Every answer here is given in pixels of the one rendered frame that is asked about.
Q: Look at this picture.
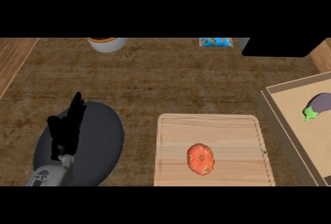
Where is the blue snack packet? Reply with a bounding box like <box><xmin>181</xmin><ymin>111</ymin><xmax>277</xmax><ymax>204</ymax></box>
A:
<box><xmin>197</xmin><ymin>37</ymin><xmax>233</xmax><ymax>48</ymax></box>

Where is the white cup with orange rim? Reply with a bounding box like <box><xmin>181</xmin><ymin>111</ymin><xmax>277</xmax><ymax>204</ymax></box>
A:
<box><xmin>87</xmin><ymin>37</ymin><xmax>129</xmax><ymax>53</ymax></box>

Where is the black appliance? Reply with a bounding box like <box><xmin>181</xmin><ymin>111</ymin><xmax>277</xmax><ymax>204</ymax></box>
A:
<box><xmin>240</xmin><ymin>37</ymin><xmax>326</xmax><ymax>58</ymax></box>

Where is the purple eggplant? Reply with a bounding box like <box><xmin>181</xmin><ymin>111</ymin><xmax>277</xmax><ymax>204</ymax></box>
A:
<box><xmin>301</xmin><ymin>92</ymin><xmax>331</xmax><ymax>123</ymax></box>

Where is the brown cardboard box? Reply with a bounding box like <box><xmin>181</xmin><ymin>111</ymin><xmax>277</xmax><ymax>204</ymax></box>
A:
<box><xmin>252</xmin><ymin>72</ymin><xmax>331</xmax><ymax>187</ymax></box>

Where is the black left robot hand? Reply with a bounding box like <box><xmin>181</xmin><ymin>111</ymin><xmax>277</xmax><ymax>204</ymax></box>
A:
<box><xmin>45</xmin><ymin>91</ymin><xmax>88</xmax><ymax>162</ymax></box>

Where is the pale wooden cutting board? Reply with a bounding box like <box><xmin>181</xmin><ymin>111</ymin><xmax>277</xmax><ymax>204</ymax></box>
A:
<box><xmin>152</xmin><ymin>113</ymin><xmax>276</xmax><ymax>187</ymax></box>

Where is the pale grey container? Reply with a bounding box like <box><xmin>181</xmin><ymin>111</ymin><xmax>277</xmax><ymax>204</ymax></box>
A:
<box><xmin>231</xmin><ymin>37</ymin><xmax>251</xmax><ymax>51</ymax></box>

